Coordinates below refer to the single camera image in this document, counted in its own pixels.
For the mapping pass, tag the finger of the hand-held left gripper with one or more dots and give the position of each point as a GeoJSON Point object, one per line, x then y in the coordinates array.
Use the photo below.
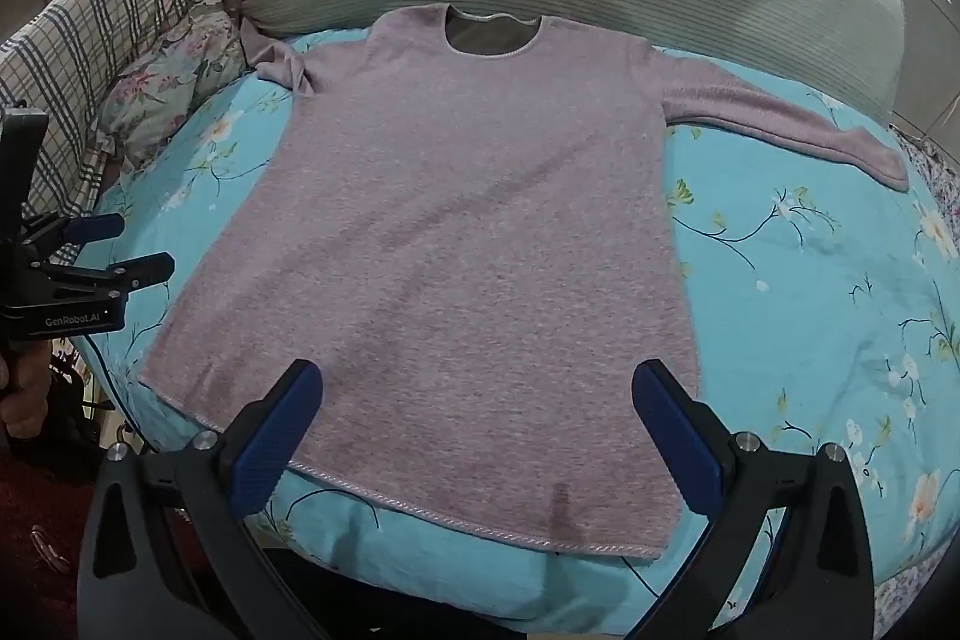
{"type": "Point", "coordinates": [94, 226]}
{"type": "Point", "coordinates": [142, 271]}

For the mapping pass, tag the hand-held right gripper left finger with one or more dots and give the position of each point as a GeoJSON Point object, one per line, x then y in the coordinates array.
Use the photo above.
{"type": "Point", "coordinates": [270, 437]}

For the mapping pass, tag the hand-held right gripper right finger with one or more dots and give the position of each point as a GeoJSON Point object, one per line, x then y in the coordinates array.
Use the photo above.
{"type": "Point", "coordinates": [675, 445]}

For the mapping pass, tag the lilac long-sleeve sweater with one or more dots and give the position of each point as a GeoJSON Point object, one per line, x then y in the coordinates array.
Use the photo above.
{"type": "Point", "coordinates": [450, 235]}

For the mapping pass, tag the person's left hand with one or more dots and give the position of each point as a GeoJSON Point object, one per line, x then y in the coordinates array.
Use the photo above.
{"type": "Point", "coordinates": [26, 400]}

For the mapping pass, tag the blue floral bed sheet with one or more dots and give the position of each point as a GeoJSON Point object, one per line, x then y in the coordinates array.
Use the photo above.
{"type": "Point", "coordinates": [787, 325]}

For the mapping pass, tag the floral pillow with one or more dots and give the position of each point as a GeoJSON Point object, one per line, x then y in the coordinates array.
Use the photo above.
{"type": "Point", "coordinates": [172, 70]}

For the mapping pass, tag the plaid blanket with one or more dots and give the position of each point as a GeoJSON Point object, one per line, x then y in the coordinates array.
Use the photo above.
{"type": "Point", "coordinates": [112, 10]}

